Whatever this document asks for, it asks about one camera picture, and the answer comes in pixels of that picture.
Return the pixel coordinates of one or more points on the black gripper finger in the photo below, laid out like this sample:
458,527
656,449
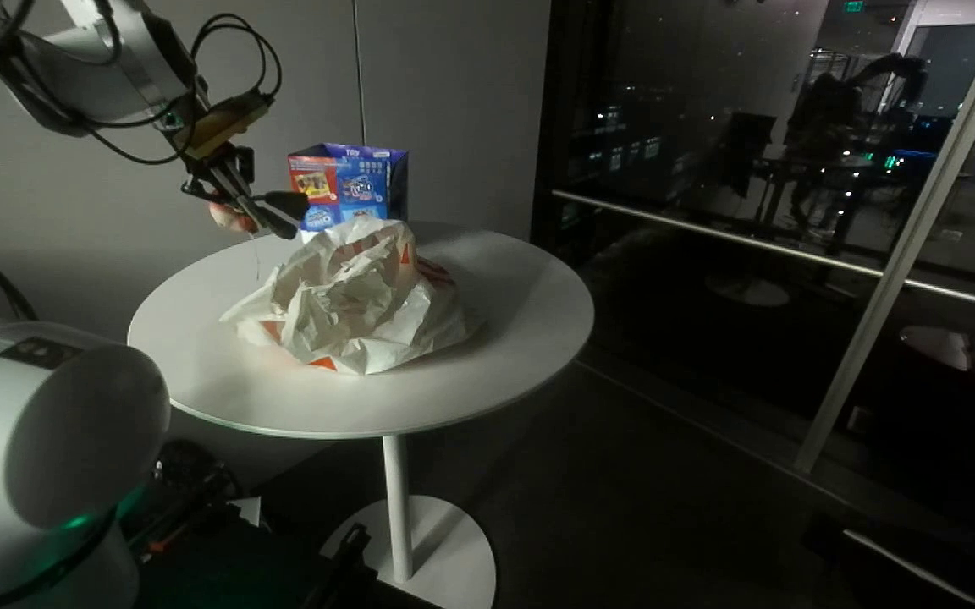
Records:
258,207
242,214

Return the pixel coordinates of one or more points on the white table pedestal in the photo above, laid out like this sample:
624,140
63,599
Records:
398,519

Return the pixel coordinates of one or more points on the blue snack variety box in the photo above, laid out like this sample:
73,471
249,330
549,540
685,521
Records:
355,179

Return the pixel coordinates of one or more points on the white plastic bag orange print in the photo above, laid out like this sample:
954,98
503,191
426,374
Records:
364,298

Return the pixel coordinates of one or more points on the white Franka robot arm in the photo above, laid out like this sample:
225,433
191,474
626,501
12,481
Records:
34,451

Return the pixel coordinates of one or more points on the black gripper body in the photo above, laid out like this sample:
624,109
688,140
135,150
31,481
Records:
217,171

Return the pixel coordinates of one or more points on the grey window mullion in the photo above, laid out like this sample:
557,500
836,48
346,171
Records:
905,249

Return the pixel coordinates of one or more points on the yellow wrist camera bar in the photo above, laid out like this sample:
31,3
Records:
222,119

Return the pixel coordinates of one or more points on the grey window rail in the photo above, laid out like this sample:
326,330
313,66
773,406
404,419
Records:
759,240

